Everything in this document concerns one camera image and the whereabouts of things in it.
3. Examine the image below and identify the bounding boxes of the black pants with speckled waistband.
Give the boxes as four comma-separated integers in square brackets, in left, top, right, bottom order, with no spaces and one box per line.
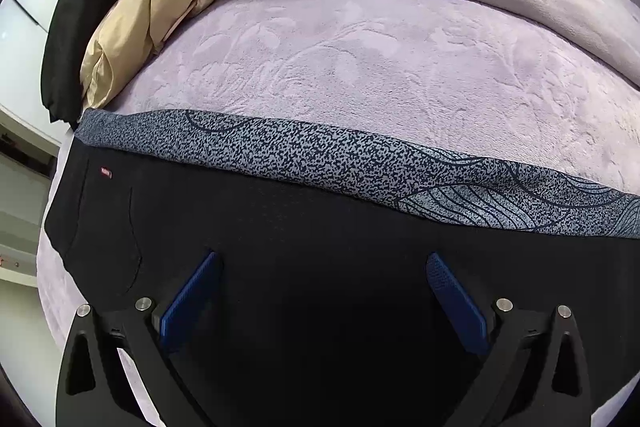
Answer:
[44,109,640,427]

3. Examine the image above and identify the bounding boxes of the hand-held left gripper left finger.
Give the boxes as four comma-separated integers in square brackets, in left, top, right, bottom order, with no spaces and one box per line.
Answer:
[55,251,223,427]

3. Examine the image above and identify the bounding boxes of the white cabinet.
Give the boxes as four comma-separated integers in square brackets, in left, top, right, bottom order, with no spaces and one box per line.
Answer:
[0,104,76,290]

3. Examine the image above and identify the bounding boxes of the lilac plush blanket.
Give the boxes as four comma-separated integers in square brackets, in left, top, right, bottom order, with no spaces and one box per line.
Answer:
[35,0,640,427]

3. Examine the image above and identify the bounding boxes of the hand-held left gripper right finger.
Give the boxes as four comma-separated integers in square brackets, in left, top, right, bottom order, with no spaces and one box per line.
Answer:
[426,252,596,427]

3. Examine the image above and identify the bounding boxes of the black garment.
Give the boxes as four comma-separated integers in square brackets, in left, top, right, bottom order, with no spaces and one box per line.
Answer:
[42,0,166,130]

